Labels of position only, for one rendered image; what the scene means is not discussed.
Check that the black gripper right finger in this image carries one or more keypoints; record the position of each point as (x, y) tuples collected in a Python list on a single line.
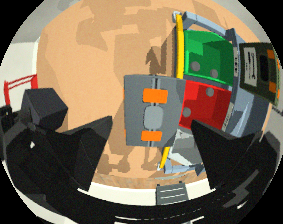
[(221, 152)]

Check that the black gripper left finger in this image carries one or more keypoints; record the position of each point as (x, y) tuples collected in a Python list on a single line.
[(77, 150)]

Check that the yellow bar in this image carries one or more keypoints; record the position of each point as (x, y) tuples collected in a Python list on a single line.
[(179, 69)]

